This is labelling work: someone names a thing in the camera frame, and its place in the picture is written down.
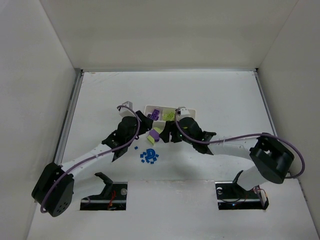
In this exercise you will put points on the green curved lego with studs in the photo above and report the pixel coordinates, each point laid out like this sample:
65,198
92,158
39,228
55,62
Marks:
158,130

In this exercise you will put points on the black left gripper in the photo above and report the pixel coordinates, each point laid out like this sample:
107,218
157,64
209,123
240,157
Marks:
144,122

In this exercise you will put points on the green lego brick with step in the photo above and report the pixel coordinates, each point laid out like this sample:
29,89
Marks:
166,117

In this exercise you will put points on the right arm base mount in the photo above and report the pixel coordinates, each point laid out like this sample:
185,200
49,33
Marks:
230,196

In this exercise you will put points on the green square lego brick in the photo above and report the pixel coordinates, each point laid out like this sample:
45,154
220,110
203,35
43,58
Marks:
172,116

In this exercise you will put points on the pile of small blue legos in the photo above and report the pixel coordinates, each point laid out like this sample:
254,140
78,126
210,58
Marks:
142,158

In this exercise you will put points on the purple lego plate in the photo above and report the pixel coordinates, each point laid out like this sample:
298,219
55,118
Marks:
156,114

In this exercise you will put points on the green curved lego piece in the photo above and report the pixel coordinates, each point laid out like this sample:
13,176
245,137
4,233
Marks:
151,139

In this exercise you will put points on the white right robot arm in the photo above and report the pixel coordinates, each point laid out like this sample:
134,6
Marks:
270,157

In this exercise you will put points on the purple oval lego piece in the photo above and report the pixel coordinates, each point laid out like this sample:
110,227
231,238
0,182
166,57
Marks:
155,135

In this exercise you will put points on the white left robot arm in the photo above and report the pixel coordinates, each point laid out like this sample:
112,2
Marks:
55,187

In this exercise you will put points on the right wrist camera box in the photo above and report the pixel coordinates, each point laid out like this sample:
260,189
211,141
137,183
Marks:
182,112

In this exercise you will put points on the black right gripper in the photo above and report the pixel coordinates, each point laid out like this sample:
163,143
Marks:
172,131

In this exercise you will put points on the blue arch lego piece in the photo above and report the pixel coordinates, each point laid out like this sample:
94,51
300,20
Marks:
150,154

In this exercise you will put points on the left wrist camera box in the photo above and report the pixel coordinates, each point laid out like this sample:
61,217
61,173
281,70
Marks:
125,109

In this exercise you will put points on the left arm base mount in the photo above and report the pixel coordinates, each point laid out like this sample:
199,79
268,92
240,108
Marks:
113,196

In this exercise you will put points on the white divided sorting tray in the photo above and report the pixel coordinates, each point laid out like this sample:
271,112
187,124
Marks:
164,109

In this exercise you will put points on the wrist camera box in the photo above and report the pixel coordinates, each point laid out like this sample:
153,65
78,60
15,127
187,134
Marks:
182,112
125,109

